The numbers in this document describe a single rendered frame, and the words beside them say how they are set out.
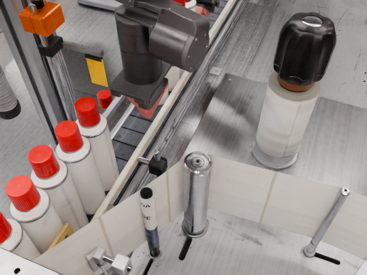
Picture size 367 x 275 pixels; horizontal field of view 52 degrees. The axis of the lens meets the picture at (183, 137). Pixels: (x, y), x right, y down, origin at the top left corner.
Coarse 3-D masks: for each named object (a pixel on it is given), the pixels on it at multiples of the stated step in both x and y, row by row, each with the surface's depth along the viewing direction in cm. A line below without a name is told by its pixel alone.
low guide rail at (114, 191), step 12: (228, 12) 106; (216, 24) 100; (180, 84) 84; (168, 108) 80; (156, 120) 77; (156, 132) 77; (144, 144) 73; (132, 156) 71; (132, 168) 70; (120, 180) 67; (120, 192) 68; (108, 204) 64; (96, 216) 63
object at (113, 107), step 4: (124, 96) 76; (116, 100) 74; (120, 100) 75; (112, 104) 73; (116, 104) 74; (120, 104) 75; (108, 108) 73; (112, 108) 73; (116, 108) 74; (104, 112) 72; (108, 112) 72; (112, 112) 73; (108, 116) 72; (108, 120) 72
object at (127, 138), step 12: (228, 0) 114; (216, 12) 110; (216, 36) 102; (180, 96) 87; (156, 108) 84; (132, 120) 82; (144, 120) 82; (120, 132) 80; (132, 132) 80; (144, 132) 80; (120, 144) 77; (132, 144) 77; (120, 156) 75; (144, 156) 75; (120, 168) 73; (108, 192) 70
